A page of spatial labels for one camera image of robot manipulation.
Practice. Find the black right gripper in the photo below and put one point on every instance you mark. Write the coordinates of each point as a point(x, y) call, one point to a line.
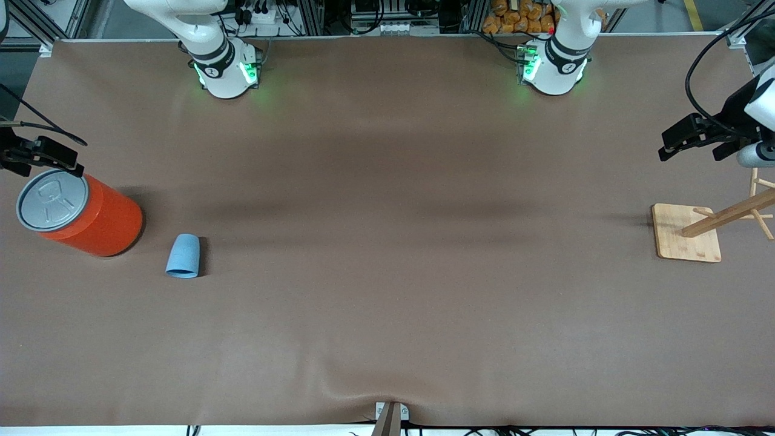
point(11, 152)

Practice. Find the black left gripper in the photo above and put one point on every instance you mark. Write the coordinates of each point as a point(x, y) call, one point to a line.
point(731, 118)

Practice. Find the light blue plastic cup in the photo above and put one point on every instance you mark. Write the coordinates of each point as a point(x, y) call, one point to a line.
point(183, 257)

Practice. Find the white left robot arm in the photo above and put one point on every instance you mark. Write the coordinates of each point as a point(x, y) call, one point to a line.
point(560, 57)

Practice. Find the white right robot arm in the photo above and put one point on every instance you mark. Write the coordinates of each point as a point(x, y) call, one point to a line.
point(221, 57)

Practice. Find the wooden cup rack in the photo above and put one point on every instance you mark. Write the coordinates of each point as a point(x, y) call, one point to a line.
point(687, 233)

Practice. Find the orange can with grey lid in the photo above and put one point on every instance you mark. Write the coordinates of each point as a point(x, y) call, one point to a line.
point(100, 218)

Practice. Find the pile of orange packets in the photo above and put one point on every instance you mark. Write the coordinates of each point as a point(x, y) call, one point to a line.
point(514, 18)

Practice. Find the white power strip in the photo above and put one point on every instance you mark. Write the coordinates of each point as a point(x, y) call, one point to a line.
point(257, 13)

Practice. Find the white terminal strip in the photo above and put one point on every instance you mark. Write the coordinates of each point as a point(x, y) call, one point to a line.
point(399, 28)

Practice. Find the brown table cover sheet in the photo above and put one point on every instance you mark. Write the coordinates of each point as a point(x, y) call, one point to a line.
point(387, 272)

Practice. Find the aluminium frame profile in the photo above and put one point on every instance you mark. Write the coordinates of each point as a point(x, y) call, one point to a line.
point(742, 33)
point(42, 27)

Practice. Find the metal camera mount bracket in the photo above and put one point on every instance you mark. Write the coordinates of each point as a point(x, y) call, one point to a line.
point(390, 418)

